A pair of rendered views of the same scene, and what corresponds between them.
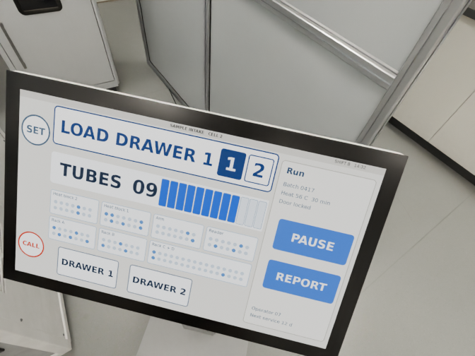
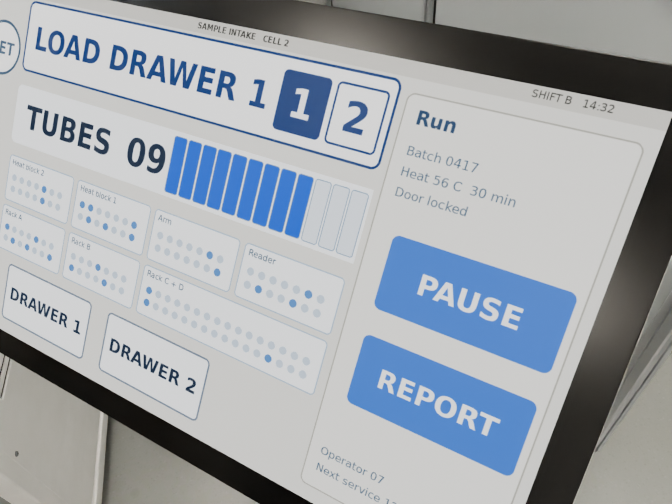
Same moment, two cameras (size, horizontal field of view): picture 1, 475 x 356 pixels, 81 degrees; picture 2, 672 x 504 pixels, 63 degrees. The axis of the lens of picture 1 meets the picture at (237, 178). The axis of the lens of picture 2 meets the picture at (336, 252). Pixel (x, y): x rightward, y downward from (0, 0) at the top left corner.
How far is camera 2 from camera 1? 0.16 m
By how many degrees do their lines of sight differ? 18
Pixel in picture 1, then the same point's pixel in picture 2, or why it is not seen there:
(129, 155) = (127, 89)
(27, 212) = not seen: outside the picture
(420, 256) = not seen: outside the picture
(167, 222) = (177, 228)
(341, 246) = (542, 319)
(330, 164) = (520, 102)
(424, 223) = not seen: outside the picture
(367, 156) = (621, 79)
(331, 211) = (517, 224)
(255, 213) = (342, 219)
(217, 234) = (263, 261)
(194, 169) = (231, 115)
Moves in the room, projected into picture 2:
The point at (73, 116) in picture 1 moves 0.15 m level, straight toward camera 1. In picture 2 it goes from (54, 18) to (44, 129)
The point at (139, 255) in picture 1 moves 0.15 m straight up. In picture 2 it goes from (125, 294) to (22, 112)
